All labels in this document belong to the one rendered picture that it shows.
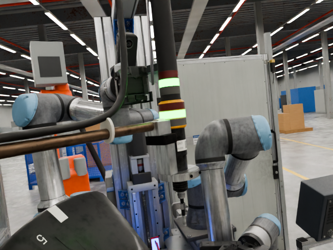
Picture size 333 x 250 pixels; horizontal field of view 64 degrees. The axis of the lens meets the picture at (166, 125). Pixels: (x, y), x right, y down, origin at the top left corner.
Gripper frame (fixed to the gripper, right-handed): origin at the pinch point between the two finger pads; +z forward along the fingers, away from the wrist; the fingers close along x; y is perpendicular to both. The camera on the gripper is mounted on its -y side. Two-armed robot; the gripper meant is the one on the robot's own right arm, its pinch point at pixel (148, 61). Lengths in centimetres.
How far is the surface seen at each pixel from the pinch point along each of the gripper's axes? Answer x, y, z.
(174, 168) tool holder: 2.0, 18.8, 10.4
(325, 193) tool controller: -63, 43, -11
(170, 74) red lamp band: 0.3, 3.9, 9.4
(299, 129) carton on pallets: -973, 155, -762
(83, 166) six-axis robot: -24, 80, -371
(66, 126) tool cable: 17.2, 10.2, 16.3
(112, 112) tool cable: 11.3, 9.1, 13.6
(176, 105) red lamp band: 0.1, 9.0, 10.0
